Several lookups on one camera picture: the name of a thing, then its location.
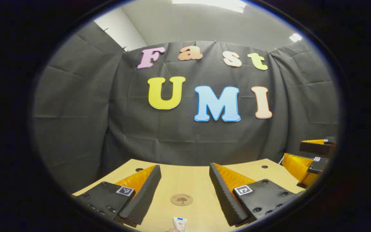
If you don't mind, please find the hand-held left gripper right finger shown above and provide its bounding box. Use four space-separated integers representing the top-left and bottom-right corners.
209 162 304 227

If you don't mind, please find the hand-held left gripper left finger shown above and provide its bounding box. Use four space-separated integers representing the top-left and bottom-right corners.
72 165 162 228

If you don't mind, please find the round cork coaster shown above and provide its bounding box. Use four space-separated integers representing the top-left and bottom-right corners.
170 193 194 206

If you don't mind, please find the white toothpaste tube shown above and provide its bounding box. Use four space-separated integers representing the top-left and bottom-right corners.
173 217 188 232

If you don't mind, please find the light wooden desktop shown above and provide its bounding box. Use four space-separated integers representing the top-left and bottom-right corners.
72 159 305 232

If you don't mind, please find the black backdrop cloth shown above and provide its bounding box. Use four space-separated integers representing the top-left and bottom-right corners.
33 21 340 194

